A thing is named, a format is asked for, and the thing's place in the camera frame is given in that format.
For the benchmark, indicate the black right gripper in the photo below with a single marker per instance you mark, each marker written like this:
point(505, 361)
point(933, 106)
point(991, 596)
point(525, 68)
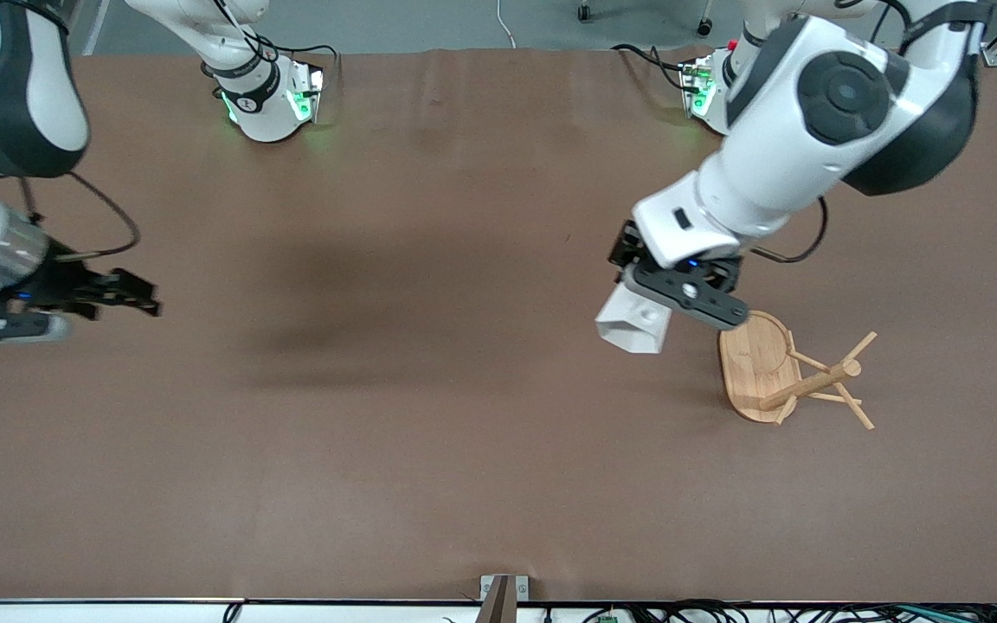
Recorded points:
point(63, 281)

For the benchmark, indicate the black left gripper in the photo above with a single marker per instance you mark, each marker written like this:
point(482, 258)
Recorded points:
point(626, 248)

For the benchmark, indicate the white faceted cup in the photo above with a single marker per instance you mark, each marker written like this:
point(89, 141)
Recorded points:
point(633, 333)

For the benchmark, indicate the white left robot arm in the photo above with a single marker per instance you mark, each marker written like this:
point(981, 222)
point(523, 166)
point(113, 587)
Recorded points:
point(810, 156)

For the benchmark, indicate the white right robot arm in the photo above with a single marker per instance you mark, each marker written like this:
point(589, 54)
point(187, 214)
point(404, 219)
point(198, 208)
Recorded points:
point(14, 86)

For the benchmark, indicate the wooden cup rack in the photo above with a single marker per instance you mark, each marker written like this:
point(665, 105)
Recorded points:
point(754, 368)

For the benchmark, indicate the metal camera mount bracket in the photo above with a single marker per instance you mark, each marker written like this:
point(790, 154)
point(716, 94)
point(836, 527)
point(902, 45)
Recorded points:
point(503, 597)

